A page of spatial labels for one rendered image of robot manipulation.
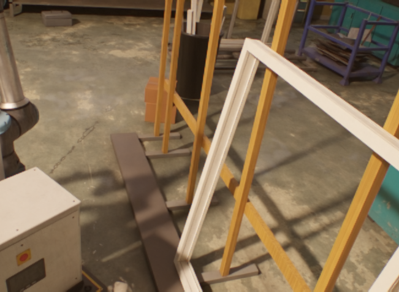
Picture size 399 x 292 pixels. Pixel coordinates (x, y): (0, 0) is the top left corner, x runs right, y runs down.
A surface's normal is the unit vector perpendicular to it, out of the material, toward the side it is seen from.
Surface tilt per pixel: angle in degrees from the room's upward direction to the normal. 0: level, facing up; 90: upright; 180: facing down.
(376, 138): 82
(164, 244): 0
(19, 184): 0
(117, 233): 0
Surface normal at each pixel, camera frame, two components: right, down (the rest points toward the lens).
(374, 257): 0.12, -0.85
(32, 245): 0.76, 0.41
